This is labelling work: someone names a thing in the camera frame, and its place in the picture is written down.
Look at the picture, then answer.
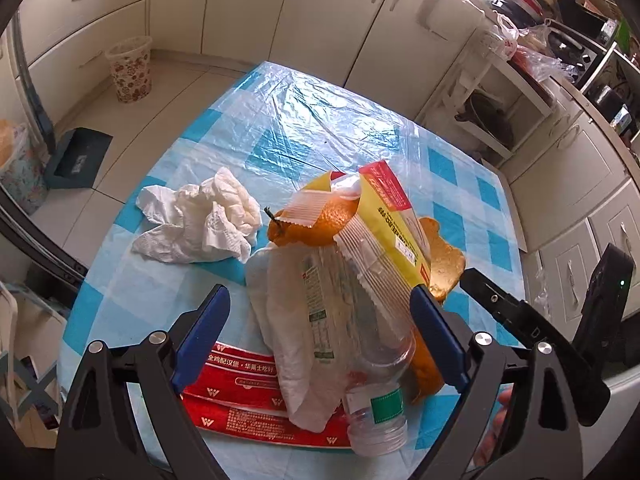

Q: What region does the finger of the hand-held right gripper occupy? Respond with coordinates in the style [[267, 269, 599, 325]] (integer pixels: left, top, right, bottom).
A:
[[459, 268, 612, 427]]

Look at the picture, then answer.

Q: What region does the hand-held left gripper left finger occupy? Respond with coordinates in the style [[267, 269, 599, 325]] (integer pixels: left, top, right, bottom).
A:
[[54, 284, 232, 480]]

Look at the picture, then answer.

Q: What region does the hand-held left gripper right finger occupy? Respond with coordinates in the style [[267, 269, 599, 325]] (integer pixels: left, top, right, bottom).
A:
[[409, 285, 588, 480]]

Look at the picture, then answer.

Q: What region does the crushed clear plastic bottle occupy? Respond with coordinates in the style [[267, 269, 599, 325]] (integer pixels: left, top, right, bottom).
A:
[[299, 249, 417, 457]]

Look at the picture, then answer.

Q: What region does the person's right hand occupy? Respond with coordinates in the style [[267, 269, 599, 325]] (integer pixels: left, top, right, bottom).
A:
[[472, 386, 516, 468]]

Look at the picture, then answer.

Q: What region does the orange peel piece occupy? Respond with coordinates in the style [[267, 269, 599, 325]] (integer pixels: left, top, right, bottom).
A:
[[409, 327, 447, 406], [422, 217, 467, 306]]

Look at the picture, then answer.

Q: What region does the red paper wrapper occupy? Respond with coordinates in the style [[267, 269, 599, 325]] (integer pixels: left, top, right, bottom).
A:
[[181, 342, 353, 448]]

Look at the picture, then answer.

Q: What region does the white appliance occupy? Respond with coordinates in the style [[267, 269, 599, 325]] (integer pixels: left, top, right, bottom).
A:
[[602, 372, 640, 413]]

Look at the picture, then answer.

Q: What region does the clear ribbed plastic wrapper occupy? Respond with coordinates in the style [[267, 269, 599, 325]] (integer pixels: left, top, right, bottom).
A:
[[332, 217, 417, 343]]

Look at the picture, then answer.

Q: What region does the crumpled white paper towel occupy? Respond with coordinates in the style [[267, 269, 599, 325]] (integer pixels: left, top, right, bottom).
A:
[[132, 166, 263, 264]]

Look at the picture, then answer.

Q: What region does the cream drawer cabinet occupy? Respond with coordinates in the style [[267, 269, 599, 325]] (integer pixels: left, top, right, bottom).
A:
[[500, 77, 640, 333]]

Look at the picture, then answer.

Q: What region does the clear striped snack bag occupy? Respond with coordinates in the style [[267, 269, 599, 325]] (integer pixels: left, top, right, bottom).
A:
[[277, 170, 371, 228]]

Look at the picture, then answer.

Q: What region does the black frying pan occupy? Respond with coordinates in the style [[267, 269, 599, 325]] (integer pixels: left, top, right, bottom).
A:
[[454, 91, 516, 149]]

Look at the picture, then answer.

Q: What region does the floral storage container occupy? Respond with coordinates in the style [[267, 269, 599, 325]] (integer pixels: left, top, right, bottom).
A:
[[0, 120, 51, 216]]

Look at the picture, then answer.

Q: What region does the white shelf rack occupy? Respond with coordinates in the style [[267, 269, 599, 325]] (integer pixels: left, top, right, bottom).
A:
[[420, 27, 557, 166]]

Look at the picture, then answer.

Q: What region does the blue checked plastic tablecloth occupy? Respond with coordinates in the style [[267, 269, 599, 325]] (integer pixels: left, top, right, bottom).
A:
[[56, 60, 528, 480]]

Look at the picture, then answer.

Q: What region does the clear crumpled plastic bag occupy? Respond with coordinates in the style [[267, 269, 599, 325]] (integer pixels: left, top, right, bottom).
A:
[[515, 25, 572, 82]]

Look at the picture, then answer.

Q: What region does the black cooktop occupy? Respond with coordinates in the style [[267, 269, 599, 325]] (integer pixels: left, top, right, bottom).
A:
[[544, 19, 600, 80]]

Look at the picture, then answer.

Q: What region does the floral wastebasket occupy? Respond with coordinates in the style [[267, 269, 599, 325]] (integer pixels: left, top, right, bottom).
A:
[[105, 36, 153, 104]]

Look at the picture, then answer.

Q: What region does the white red-printed plastic bag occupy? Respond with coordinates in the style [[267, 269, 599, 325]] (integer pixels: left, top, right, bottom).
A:
[[494, 12, 521, 61]]

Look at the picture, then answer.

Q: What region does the white door-hung holder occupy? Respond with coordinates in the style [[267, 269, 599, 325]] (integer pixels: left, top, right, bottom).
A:
[[417, 0, 463, 36]]

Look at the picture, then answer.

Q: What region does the cream kitchen cabinet run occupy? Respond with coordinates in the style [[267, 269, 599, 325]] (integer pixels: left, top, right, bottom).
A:
[[20, 0, 493, 123]]

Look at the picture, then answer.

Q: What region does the clear bag on drawer handle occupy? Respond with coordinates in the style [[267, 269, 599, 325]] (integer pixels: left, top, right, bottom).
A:
[[530, 260, 552, 322]]

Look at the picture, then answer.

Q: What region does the black metal frame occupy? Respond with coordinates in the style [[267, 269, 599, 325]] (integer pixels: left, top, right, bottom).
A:
[[0, 180, 93, 292]]

